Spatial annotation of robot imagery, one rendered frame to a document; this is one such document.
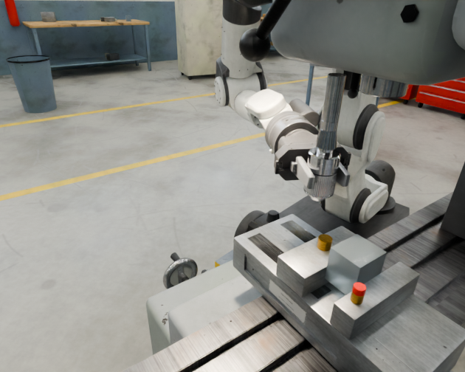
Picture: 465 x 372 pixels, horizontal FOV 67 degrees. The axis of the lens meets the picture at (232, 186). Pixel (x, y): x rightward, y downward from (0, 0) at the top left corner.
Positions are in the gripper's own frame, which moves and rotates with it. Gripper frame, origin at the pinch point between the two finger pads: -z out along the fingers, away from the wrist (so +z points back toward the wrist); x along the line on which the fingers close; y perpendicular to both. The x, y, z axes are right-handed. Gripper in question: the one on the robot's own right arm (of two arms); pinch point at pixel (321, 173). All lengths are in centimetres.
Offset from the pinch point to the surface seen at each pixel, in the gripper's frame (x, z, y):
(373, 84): -1.8, -11.8, -16.1
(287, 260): -6.2, -6.0, 11.4
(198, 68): 29, 598, 95
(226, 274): -10, 25, 43
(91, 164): -96, 257, 114
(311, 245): -1.2, -3.1, 11.4
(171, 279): -25, 36, 53
